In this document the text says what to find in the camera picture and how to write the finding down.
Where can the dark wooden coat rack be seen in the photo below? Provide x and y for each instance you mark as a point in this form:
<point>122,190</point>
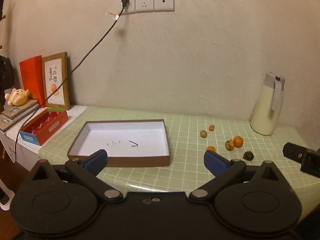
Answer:
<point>3,2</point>

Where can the green checked tablecloth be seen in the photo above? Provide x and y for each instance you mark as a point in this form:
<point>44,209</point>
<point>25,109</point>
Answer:
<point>187,135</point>

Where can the white cabinet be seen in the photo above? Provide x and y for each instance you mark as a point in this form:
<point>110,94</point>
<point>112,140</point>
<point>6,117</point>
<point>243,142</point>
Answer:
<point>76,111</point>

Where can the dark brown fruit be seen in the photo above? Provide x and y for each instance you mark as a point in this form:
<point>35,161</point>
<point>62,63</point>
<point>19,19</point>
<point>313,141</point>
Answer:
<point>248,155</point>

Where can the orange tangerine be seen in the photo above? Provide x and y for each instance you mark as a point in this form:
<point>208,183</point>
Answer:
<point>238,141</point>

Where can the cream thermos jug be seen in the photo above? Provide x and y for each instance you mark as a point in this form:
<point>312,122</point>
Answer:
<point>265,107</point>

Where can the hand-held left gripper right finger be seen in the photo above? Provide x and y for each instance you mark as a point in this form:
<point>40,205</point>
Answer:
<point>213,161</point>

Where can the red paper bag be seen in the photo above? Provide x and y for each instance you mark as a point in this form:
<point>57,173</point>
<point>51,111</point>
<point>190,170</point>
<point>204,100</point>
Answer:
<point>31,77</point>

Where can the wooden picture frame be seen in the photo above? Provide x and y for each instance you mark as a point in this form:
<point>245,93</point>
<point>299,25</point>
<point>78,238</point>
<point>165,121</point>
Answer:
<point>53,65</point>

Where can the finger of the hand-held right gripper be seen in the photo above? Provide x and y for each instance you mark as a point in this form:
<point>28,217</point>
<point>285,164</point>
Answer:
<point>310,161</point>

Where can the dark cloth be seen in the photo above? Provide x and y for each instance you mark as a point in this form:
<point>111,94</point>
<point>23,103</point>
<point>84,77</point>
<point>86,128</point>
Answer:
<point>5,75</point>

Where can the red box with blue end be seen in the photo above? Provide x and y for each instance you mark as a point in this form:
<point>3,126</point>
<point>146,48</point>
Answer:
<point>46,127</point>

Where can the brown cardboard box tray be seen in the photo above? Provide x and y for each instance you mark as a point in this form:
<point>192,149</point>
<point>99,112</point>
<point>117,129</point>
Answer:
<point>130,132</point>

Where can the brown-orange fruit piece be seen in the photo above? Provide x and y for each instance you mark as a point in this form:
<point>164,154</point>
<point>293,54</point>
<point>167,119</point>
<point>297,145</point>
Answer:
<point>229,145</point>

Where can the orange kumquat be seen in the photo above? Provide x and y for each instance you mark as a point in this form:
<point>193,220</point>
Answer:
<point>210,149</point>

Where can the yellow plush toy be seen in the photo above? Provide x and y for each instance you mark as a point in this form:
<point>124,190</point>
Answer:
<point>18,97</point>

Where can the white plastic object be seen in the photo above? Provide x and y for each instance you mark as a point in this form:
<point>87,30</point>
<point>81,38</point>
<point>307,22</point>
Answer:
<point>5,195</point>

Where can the green-brown round fruit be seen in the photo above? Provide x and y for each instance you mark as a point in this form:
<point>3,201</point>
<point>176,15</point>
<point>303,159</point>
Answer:
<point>203,134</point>

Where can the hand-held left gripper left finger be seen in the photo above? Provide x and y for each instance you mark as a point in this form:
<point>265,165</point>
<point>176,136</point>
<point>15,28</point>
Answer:
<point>96,160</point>

